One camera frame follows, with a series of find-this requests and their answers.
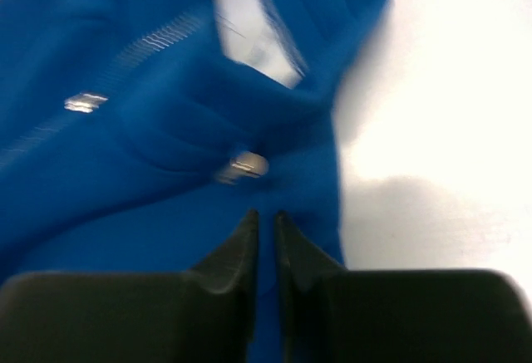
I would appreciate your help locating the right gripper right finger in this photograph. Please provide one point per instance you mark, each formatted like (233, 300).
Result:
(332, 314)

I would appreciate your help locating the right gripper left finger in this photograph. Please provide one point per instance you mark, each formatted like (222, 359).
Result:
(202, 314)

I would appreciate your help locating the silver zipper pull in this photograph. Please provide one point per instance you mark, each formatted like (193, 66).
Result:
(245, 165)

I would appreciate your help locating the blue zip jacket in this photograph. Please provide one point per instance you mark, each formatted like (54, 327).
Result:
(116, 116)

